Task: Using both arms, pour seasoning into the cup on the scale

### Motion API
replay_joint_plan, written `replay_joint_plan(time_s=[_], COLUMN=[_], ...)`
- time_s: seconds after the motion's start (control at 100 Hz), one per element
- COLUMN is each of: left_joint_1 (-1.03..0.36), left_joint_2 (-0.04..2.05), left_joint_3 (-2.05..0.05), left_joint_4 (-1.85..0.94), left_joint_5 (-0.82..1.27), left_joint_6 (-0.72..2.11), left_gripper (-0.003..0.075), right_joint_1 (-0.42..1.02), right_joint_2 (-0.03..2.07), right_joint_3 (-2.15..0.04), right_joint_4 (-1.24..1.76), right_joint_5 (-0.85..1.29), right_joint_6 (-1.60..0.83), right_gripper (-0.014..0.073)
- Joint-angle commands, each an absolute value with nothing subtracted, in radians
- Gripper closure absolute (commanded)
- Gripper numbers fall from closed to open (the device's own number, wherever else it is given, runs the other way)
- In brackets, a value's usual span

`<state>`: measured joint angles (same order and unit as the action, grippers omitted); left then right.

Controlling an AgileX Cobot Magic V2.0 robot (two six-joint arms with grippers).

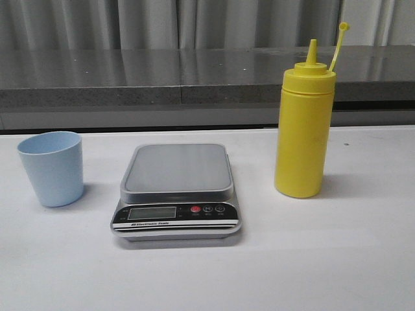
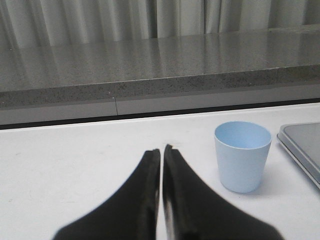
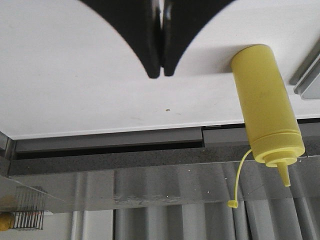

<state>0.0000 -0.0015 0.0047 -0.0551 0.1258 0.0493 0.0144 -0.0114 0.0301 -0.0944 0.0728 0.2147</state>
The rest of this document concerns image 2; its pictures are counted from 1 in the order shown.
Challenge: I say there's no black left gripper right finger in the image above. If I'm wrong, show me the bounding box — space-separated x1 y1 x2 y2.
162 145 283 240

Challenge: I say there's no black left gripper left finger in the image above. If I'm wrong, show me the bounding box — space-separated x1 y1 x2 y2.
54 149 161 240

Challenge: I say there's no light blue plastic cup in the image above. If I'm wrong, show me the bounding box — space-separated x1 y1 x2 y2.
214 121 272 193

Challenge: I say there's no silver digital kitchen scale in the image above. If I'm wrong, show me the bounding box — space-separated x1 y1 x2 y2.
277 122 320 188

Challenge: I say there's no grey stone counter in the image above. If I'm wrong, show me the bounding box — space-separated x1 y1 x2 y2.
0 24 320 125

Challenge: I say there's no white pleated curtain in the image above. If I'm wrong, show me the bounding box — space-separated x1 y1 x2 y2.
0 0 320 50

